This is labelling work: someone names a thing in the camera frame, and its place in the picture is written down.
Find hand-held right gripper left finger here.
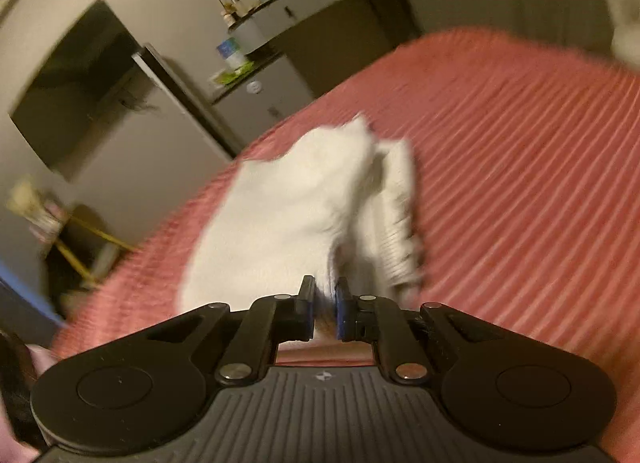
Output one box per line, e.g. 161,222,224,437
144,275,317,387

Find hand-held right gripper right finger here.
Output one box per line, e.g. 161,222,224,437
333,276,502,387

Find white knit sweater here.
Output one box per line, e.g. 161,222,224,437
179,113,427,341

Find pink ribbed blanket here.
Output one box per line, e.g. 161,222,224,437
50,27,640,463

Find grey drawer cabinet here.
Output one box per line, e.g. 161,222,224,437
210,50,329,145

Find yellow-legged side table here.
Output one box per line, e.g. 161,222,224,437
42,203,139,295

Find white tower air conditioner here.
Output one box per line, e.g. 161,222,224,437
131,42,247,160

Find green packet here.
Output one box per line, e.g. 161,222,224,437
209,63,257,87

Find blue and white box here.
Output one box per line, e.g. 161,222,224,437
216,38,249,69

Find grey vanity table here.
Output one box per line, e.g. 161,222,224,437
227,0,422,100

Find wrapped flower bouquet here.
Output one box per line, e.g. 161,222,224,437
7,180,69,245

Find dark cloth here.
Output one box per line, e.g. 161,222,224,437
0,330,48,450

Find brown reed diffuser bottle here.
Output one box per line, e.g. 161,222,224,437
215,0,239,27

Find black wall television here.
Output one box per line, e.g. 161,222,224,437
9,0,144,182

